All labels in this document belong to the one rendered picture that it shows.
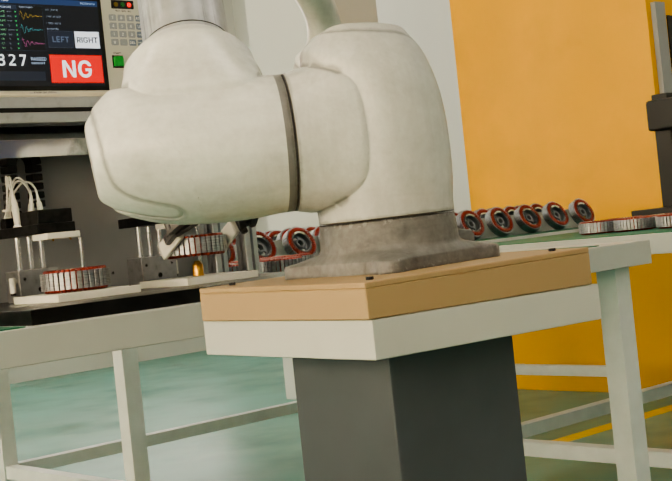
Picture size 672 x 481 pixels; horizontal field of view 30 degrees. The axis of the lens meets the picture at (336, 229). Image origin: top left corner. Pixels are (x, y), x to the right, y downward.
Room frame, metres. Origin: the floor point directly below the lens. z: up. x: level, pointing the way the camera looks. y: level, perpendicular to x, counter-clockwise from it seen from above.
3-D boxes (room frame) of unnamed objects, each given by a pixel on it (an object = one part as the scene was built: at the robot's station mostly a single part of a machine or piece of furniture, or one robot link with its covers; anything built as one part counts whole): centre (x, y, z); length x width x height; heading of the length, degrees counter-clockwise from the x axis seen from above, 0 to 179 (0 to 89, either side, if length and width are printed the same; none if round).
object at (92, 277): (2.04, 0.43, 0.80); 0.11 x 0.11 x 0.04
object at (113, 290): (2.04, 0.43, 0.78); 0.15 x 0.15 x 0.01; 41
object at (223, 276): (2.20, 0.25, 0.78); 0.15 x 0.15 x 0.01; 41
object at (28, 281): (2.15, 0.53, 0.80); 0.07 x 0.05 x 0.06; 131
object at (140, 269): (2.31, 0.34, 0.80); 0.07 x 0.05 x 0.06; 131
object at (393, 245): (1.43, -0.07, 0.82); 0.22 x 0.18 x 0.06; 132
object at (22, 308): (2.13, 0.35, 0.76); 0.64 x 0.47 x 0.02; 131
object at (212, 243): (2.20, 0.25, 0.84); 0.11 x 0.11 x 0.04
